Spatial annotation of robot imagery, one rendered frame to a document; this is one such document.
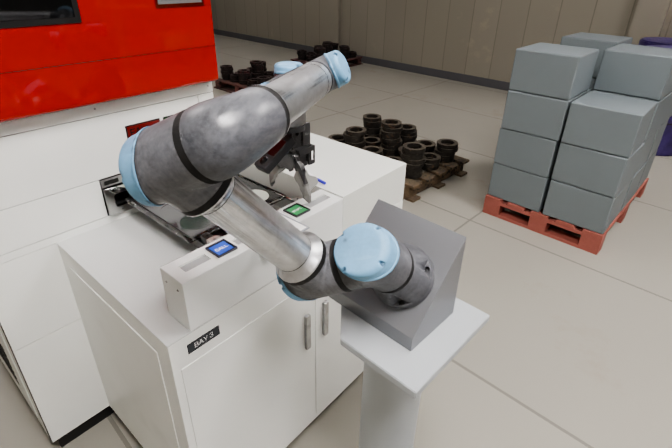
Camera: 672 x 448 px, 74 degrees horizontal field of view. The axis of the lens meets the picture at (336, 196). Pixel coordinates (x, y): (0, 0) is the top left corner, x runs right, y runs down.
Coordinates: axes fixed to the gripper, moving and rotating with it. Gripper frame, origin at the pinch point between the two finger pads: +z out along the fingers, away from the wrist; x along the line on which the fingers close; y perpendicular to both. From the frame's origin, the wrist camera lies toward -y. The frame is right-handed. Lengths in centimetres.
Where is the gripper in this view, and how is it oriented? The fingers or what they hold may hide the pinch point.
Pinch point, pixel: (288, 195)
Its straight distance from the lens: 123.3
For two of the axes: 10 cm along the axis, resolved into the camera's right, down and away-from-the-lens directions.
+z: -0.1, 8.9, 4.6
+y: 6.5, -3.4, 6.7
